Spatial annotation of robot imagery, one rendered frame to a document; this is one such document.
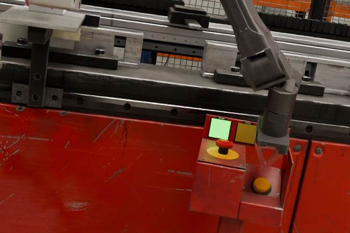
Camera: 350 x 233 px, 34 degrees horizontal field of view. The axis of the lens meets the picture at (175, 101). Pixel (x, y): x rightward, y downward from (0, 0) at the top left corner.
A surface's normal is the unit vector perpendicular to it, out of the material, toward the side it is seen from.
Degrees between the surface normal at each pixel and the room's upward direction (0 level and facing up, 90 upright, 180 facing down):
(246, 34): 99
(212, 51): 90
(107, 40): 90
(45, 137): 90
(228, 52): 90
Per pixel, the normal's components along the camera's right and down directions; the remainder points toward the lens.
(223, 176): -0.11, 0.23
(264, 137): 0.12, -0.86
